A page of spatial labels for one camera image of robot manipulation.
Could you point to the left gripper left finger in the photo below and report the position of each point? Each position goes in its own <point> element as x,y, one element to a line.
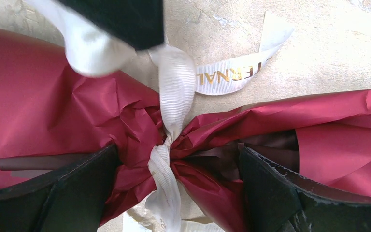
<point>68,199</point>

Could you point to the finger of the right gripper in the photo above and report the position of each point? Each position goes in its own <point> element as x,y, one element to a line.
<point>139,23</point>

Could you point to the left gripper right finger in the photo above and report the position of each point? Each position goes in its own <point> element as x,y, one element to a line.
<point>281,200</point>

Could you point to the cream printed ribbon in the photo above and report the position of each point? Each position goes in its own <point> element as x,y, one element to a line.
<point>93,52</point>

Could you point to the pink flower bouquet red wrap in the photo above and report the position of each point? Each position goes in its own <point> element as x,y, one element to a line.
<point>51,116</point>

